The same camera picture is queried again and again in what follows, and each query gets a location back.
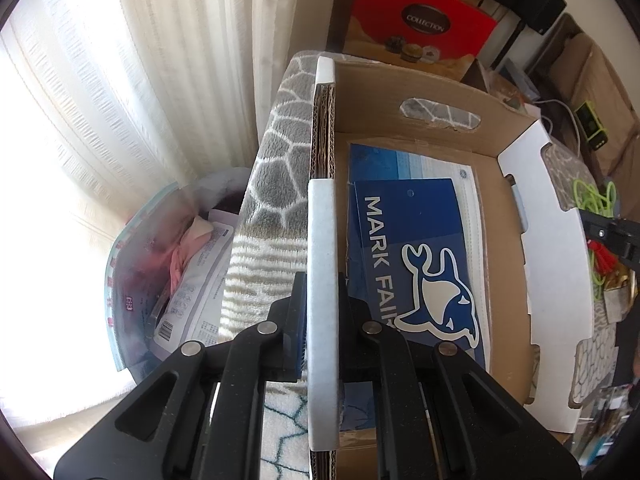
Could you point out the green black portable radio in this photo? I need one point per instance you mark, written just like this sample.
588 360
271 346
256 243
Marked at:
591 125

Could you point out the white curtain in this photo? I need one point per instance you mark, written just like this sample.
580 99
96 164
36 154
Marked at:
125 85

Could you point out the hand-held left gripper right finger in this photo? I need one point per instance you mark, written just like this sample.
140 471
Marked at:
362 347

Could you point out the pink cloth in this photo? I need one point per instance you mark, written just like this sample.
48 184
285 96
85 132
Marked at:
192 255

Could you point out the grey white patterned blanket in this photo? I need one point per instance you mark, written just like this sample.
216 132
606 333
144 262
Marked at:
270 170

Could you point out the red Collection gift box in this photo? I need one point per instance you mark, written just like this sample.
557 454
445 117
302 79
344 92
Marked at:
390 10

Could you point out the plastic bag with papers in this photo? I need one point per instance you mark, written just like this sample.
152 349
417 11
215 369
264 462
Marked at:
140 260

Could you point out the white printed paper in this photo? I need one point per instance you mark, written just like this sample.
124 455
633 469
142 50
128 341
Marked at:
200 310

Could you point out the brown sofa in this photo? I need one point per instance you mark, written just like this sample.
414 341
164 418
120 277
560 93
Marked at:
600 85

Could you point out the blue card with whale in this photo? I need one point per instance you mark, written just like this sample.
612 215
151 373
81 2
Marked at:
390 240

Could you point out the white cardboard tray box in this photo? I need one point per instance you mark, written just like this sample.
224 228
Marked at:
370 110

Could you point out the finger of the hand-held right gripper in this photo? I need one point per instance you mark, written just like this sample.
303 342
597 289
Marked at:
615 235

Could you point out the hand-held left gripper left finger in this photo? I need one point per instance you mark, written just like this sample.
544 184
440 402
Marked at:
300 330

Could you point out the blue white face mask pack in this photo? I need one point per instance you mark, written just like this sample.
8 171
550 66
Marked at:
400 160

